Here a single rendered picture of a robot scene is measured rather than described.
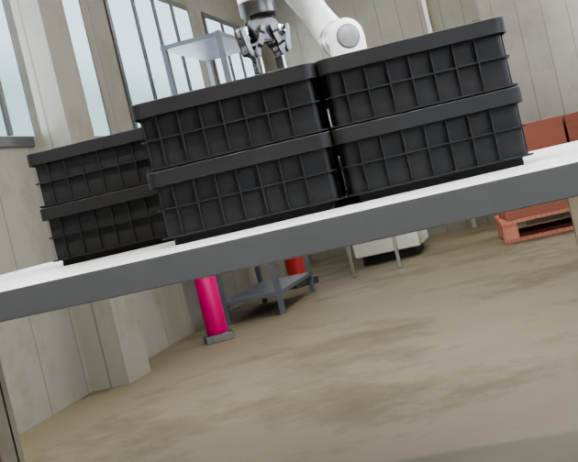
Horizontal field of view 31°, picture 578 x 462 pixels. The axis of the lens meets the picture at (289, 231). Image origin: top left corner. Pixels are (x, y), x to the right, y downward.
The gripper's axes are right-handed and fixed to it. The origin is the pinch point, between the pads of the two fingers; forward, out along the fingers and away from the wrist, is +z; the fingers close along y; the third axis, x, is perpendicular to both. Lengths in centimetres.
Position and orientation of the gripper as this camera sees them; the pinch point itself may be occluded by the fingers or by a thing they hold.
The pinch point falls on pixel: (271, 68)
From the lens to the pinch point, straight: 223.6
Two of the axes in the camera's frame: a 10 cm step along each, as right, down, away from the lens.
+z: 2.3, 9.7, 0.3
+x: 6.4, -1.2, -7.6
